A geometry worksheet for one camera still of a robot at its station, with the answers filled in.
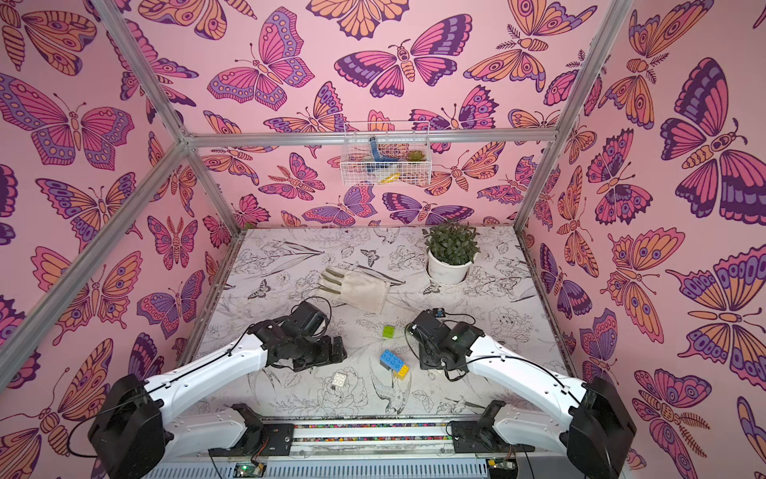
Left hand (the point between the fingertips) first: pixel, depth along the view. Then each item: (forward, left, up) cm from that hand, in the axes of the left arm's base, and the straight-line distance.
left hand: (338, 356), depth 81 cm
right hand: (0, -26, +1) cm, 26 cm away
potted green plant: (+28, -33, +12) cm, 45 cm away
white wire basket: (+54, -13, +28) cm, 63 cm away
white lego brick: (-5, 0, -4) cm, 6 cm away
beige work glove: (+27, -3, -6) cm, 28 cm away
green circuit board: (-25, +19, -7) cm, 32 cm away
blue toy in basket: (+52, -9, +28) cm, 60 cm away
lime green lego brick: (+10, -14, -6) cm, 18 cm away
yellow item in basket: (+41, -15, +29) cm, 52 cm away
